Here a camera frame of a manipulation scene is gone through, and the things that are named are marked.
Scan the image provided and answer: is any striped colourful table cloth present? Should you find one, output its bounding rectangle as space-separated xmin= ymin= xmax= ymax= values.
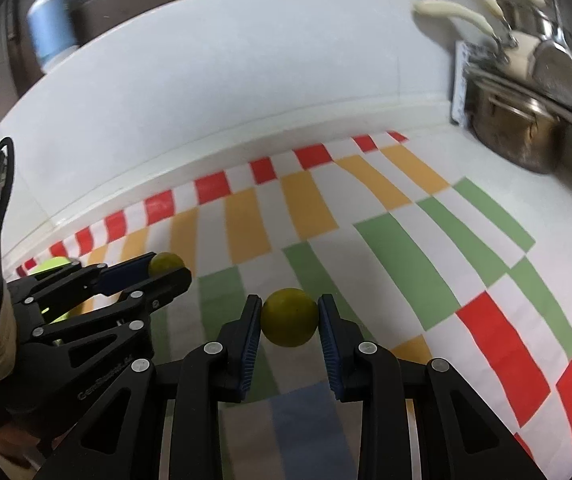
xmin=3 ymin=131 xmax=572 ymax=480

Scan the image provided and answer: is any steel spatula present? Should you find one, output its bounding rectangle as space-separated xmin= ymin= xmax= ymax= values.
xmin=533 ymin=0 xmax=572 ymax=109

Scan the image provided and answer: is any small cream pot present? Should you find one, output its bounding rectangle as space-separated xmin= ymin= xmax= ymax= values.
xmin=501 ymin=30 xmax=542 ymax=81

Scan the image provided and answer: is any blue white pump bottle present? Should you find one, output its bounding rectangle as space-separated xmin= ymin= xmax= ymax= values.
xmin=26 ymin=0 xmax=81 ymax=75

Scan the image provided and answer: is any green plate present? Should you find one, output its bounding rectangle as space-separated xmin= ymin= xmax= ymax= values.
xmin=28 ymin=256 xmax=74 ymax=323

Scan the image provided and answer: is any steel pot with lid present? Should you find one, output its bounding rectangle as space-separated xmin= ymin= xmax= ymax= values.
xmin=511 ymin=0 xmax=567 ymax=43

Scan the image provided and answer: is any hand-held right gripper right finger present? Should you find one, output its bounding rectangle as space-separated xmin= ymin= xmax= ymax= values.
xmin=317 ymin=294 xmax=547 ymax=480

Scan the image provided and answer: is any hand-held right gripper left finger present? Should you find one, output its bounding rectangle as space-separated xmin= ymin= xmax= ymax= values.
xmin=30 ymin=294 xmax=263 ymax=480

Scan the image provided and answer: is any white metal dish rack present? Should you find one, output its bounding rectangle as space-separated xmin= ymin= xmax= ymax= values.
xmin=450 ymin=40 xmax=572 ymax=142

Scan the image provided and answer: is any green lime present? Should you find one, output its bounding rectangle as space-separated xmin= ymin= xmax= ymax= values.
xmin=148 ymin=251 xmax=187 ymax=277
xmin=261 ymin=287 xmax=319 ymax=348

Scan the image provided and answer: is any large stainless steel pot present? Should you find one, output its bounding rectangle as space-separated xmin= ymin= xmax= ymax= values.
xmin=466 ymin=77 xmax=568 ymax=175

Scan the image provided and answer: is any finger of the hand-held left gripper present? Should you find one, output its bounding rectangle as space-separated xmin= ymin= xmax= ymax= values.
xmin=30 ymin=267 xmax=193 ymax=359
xmin=8 ymin=253 xmax=155 ymax=307

